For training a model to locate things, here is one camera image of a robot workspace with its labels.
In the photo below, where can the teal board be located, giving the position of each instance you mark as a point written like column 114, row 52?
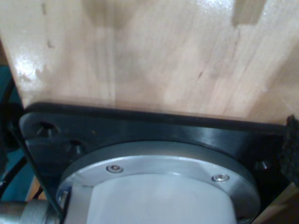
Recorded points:
column 18, row 186

